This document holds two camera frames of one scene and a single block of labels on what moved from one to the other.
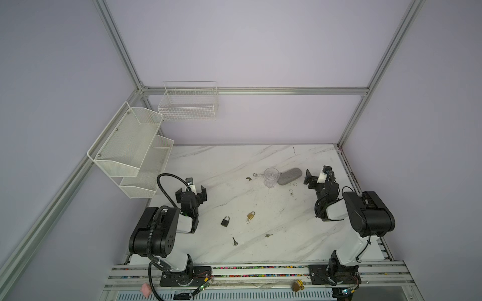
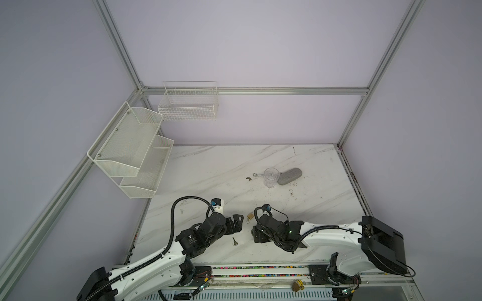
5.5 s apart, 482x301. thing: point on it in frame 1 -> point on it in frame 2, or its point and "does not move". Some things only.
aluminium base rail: x=261 y=283 does not move
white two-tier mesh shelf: x=132 y=152 does not move
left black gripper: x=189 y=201 -> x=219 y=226
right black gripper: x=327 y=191 -> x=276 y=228
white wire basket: x=189 y=101 does not move
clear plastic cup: x=271 y=177 does not move
